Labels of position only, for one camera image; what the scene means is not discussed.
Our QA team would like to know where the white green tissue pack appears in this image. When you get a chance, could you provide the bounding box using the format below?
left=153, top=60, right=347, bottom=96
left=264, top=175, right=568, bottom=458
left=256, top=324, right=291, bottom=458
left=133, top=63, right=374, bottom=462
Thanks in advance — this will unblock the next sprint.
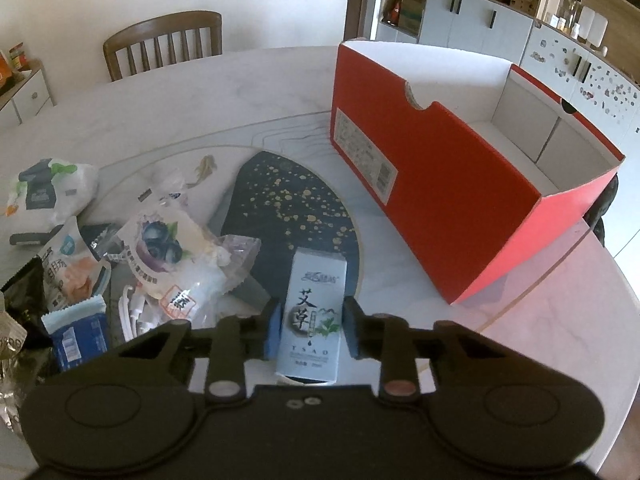
left=4, top=158, right=99, bottom=234

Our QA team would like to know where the blue wet wipe packet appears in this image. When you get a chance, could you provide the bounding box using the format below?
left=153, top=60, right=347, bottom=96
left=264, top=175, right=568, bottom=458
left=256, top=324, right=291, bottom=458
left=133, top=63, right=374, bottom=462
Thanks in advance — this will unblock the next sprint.
left=42, top=295, right=110, bottom=372

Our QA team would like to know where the white orange snack packet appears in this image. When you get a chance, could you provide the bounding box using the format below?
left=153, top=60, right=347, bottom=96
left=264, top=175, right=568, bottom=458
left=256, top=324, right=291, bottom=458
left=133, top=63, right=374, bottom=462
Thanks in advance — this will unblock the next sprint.
left=39, top=216, right=112, bottom=312

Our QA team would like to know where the white sideboard with drawers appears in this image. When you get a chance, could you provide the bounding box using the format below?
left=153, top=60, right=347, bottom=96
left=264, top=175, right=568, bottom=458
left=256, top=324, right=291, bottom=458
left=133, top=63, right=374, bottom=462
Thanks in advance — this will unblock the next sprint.
left=0, top=60, right=54, bottom=132

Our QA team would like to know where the blueberry bread package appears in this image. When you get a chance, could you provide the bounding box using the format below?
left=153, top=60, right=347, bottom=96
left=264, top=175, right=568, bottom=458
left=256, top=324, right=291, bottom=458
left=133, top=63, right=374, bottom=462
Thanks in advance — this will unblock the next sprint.
left=116, top=202, right=262, bottom=328

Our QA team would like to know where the red cardboard box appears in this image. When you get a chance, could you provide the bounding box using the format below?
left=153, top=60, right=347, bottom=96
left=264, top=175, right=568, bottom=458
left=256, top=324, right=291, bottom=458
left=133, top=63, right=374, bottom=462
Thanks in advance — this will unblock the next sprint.
left=330, top=40, right=624, bottom=304

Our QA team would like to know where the white cabinet wall unit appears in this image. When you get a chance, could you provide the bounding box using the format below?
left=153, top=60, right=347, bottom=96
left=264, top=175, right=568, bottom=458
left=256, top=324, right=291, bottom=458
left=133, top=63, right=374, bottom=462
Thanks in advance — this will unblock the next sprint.
left=371, top=0, right=639, bottom=148

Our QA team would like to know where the light blue mugwort box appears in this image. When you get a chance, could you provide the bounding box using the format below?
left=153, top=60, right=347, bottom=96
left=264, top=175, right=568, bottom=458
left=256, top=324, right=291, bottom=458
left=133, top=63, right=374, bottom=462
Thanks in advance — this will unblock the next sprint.
left=276, top=248, right=347, bottom=385

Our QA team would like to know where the dark blue gold-speckled mat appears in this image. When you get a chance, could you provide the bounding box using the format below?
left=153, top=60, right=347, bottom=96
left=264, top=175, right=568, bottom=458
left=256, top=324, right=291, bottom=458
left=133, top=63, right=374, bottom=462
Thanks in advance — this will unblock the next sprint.
left=220, top=152, right=359, bottom=299

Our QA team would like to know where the white usb cable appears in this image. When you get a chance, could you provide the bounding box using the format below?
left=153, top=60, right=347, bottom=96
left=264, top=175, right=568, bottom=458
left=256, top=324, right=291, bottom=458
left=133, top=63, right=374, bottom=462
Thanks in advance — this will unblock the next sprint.
left=118, top=283, right=166, bottom=342

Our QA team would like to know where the brown wooden chair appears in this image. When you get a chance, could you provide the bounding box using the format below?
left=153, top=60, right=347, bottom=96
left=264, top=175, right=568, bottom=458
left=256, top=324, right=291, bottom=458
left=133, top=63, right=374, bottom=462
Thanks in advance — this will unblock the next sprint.
left=103, top=10, right=222, bottom=81

